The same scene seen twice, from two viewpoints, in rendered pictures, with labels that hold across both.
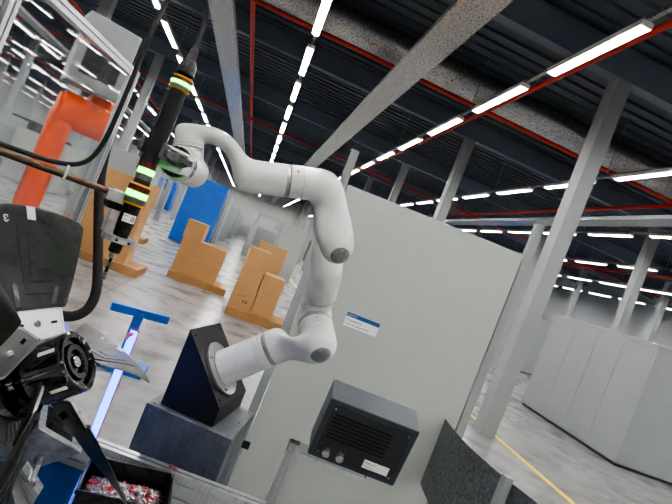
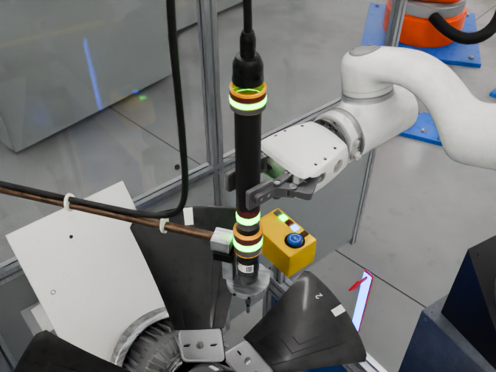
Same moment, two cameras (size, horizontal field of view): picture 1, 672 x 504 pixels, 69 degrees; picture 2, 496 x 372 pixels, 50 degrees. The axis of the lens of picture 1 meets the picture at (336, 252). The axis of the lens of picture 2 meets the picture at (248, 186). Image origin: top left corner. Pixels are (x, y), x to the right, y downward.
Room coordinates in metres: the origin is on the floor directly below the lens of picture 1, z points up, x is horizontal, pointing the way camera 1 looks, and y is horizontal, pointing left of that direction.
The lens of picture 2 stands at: (0.71, 0.01, 2.14)
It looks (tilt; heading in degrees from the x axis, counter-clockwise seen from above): 43 degrees down; 53
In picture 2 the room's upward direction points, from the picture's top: straight up
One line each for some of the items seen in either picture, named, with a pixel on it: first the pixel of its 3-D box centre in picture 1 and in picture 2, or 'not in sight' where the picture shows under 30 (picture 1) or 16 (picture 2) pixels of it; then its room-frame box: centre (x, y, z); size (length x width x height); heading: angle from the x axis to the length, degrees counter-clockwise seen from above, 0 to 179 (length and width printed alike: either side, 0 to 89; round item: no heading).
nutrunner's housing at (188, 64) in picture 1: (154, 150); (248, 189); (1.02, 0.43, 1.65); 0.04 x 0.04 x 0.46
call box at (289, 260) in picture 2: not in sight; (283, 243); (1.37, 0.73, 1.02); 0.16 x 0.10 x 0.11; 92
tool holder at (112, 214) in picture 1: (122, 217); (241, 260); (1.02, 0.44, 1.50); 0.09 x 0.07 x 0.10; 127
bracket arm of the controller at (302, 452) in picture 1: (326, 459); not in sight; (1.40, -0.19, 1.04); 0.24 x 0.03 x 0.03; 92
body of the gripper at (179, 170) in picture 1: (170, 158); (305, 154); (1.13, 0.43, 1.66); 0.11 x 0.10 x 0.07; 2
